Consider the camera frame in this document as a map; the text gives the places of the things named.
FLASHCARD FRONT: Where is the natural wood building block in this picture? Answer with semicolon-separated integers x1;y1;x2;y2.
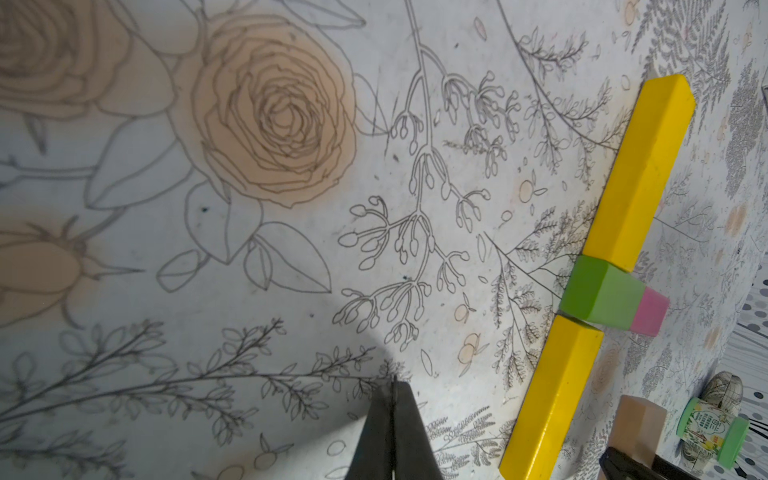
607;395;667;467

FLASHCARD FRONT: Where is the green round lid container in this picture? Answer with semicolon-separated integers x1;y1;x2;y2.
676;397;750;469

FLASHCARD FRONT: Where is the magenta building block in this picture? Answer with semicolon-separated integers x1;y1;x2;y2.
630;287;670;337

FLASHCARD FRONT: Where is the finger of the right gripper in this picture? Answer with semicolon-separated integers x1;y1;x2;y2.
651;455;699;480
599;447;654;480

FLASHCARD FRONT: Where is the yellow building block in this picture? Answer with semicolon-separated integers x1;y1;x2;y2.
583;74;696;272
499;315;604;480

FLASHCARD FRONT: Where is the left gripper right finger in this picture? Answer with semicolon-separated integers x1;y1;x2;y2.
393;381;443;480

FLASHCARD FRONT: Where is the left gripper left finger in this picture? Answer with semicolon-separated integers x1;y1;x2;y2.
345;383;395;480

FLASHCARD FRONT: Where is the green building block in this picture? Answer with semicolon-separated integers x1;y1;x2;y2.
559;255;645;330

